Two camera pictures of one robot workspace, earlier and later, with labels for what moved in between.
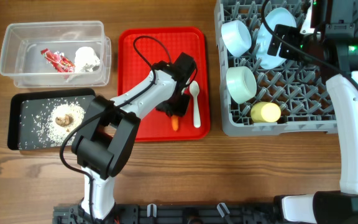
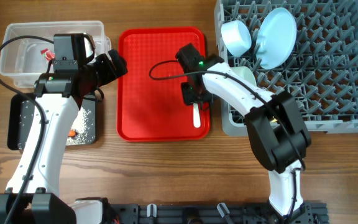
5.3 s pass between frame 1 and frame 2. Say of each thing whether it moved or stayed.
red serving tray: stayed
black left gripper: moved
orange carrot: moved
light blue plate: stayed
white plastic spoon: stayed
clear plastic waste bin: stayed
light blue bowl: stayed
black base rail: stayed
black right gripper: moved
